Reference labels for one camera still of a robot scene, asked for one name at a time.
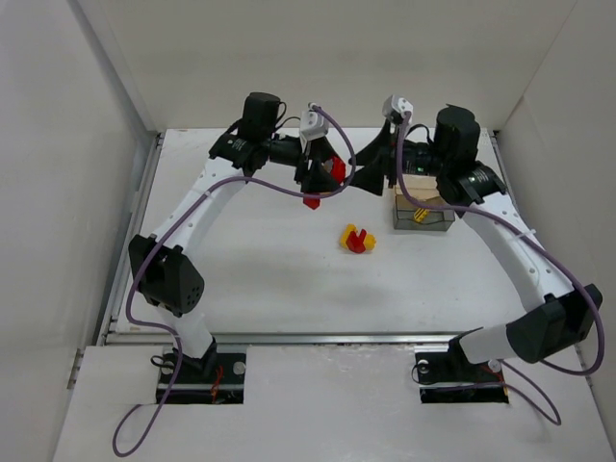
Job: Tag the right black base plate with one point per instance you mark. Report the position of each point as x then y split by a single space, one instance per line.
443 383

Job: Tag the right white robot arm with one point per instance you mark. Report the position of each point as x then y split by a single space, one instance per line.
560 311

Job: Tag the yellow lego brick right cluster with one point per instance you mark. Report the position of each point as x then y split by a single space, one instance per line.
369 242

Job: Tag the red lego brick cluster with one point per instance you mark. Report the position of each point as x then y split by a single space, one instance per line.
355 242

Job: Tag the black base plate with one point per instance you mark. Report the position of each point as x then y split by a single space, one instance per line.
221 383
443 383

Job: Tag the yellow lego brick cluster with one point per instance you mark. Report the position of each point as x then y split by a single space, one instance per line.
369 242
350 228

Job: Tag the yellow striped lego brick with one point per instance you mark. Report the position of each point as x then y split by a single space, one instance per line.
420 215

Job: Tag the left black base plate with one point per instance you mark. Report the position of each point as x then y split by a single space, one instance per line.
221 383

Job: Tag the aluminium rail front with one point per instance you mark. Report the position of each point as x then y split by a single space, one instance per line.
289 339

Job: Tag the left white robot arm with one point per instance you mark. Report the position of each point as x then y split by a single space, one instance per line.
249 151

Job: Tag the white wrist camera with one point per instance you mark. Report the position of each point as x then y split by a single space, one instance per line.
313 125
395 108

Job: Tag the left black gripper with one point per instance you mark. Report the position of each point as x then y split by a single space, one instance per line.
307 160

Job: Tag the grey transparent container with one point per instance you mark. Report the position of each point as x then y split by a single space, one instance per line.
408 217

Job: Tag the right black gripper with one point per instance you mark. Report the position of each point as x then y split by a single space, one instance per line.
391 157

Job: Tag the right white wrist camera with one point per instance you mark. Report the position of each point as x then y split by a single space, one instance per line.
395 108

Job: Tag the yellow lego brick left cluster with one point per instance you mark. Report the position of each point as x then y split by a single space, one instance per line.
350 228

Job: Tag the red rectangular lego brick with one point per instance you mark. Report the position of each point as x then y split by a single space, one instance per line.
312 201

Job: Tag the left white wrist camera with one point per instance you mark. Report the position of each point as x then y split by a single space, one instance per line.
313 125

